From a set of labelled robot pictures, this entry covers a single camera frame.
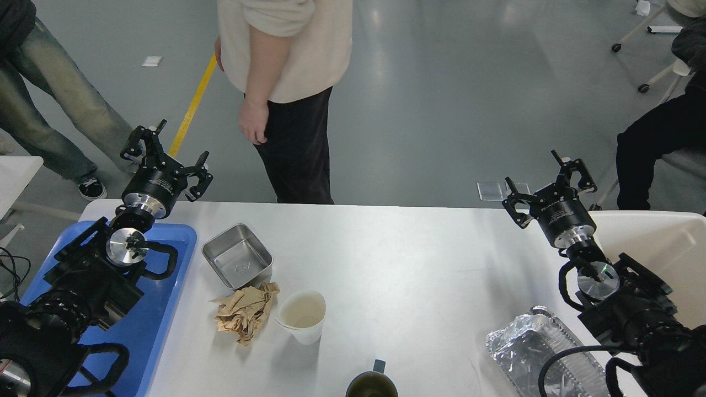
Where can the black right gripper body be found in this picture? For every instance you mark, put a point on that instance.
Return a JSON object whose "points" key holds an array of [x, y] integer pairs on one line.
{"points": [[562, 217]]}

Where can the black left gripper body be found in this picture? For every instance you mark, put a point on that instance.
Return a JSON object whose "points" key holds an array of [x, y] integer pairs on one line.
{"points": [[155, 187]]}

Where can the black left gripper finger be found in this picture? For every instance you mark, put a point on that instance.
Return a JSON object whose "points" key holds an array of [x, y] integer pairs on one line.
{"points": [[144, 143], [199, 171]]}

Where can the square stainless steel container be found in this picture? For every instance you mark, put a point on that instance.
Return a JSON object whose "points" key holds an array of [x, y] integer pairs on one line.
{"points": [[239, 258]]}

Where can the dark green mug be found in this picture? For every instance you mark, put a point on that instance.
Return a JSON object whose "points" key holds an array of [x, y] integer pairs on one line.
{"points": [[372, 383]]}

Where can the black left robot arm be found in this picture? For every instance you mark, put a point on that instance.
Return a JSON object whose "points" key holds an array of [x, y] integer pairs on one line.
{"points": [[95, 282]]}

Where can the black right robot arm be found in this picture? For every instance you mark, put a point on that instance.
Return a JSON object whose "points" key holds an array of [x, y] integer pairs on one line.
{"points": [[625, 306]]}

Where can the beige plastic bin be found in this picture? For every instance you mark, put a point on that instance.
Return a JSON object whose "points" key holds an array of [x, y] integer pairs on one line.
{"points": [[670, 244]]}

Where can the seated person in black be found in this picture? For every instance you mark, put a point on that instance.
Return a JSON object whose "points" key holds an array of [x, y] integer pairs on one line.
{"points": [[676, 124]]}

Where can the white side table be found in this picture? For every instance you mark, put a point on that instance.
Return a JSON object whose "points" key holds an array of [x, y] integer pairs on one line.
{"points": [[16, 173]]}

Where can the aluminium foil tray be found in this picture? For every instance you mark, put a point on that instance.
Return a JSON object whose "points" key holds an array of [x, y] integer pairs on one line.
{"points": [[524, 346]]}

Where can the person in cream shirt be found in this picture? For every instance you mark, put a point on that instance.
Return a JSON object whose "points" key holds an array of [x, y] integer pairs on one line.
{"points": [[285, 57]]}

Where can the blue plastic tray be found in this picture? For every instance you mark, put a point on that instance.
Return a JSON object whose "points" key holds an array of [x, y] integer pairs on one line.
{"points": [[144, 329]]}

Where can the crumpled brown paper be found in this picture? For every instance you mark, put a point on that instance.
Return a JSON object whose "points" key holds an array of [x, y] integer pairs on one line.
{"points": [[246, 310]]}

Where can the white paper cup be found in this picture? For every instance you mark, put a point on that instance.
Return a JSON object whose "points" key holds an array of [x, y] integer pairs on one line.
{"points": [[303, 315]]}

